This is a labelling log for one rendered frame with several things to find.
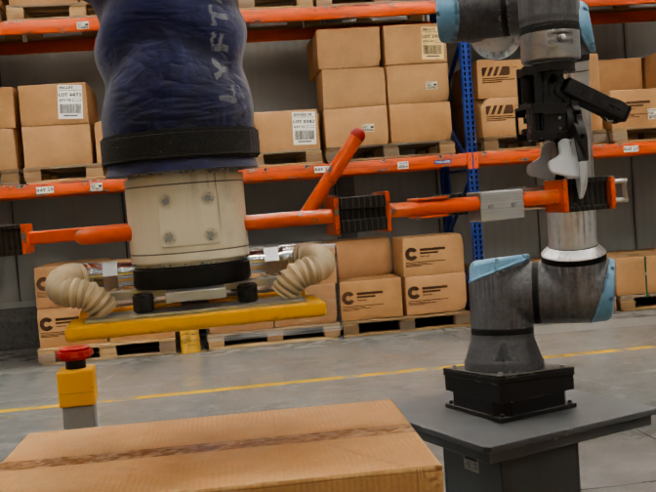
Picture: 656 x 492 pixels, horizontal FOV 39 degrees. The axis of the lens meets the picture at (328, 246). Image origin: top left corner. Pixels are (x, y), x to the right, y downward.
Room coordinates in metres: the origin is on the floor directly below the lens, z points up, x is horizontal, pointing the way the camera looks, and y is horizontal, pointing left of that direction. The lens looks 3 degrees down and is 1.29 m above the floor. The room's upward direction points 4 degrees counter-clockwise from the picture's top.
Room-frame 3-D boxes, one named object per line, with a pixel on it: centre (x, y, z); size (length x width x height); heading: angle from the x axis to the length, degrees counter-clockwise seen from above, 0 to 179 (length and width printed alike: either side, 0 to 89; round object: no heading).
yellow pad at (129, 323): (1.26, 0.18, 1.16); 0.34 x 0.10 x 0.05; 99
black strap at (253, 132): (1.36, 0.20, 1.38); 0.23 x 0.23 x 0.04
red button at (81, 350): (1.80, 0.50, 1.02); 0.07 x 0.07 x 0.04
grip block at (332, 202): (1.40, -0.05, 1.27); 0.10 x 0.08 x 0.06; 9
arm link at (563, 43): (1.45, -0.36, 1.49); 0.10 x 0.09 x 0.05; 8
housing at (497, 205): (1.43, -0.26, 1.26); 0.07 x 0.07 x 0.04; 9
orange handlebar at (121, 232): (1.51, 0.02, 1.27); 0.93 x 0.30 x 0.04; 99
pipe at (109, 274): (1.35, 0.20, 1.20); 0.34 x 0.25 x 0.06; 99
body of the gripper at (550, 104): (1.45, -0.36, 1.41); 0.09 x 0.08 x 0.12; 98
